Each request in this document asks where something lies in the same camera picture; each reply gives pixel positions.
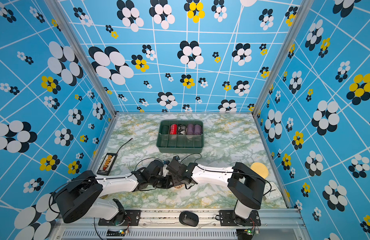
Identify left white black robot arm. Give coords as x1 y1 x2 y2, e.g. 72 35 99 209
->
54 159 173 226

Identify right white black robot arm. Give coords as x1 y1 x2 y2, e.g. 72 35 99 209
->
166 160 267 221

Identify green plastic organizer tray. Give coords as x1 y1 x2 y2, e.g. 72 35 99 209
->
156 119 204 154

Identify black computer mouse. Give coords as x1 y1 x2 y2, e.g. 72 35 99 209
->
179 211 199 227

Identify black tray with skewers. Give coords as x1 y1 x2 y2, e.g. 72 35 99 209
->
96 138 133 176

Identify black white argyle rolled sock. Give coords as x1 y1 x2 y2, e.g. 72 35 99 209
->
177 124 187 135

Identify red rolled sock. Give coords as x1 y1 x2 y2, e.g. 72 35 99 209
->
169 124 178 135

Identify dark green rolled sock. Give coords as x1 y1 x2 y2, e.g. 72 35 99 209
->
160 125 169 135

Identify left green circuit board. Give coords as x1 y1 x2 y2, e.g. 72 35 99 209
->
106 230 126 237

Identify green circuit board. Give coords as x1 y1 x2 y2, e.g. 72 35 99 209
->
106 230 126 237
236 229 256 238

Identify yellow round sponge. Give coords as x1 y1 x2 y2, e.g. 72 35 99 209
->
251 163 269 179

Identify right green circuit board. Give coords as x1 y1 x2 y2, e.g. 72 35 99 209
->
236 229 256 238

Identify white alarm clock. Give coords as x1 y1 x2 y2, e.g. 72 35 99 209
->
263 182 282 202

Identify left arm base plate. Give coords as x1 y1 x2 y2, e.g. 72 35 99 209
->
98 210 141 227

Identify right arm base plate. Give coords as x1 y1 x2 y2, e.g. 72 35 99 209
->
215 210 261 227

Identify aluminium front rail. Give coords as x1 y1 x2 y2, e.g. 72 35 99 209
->
49 209 311 240

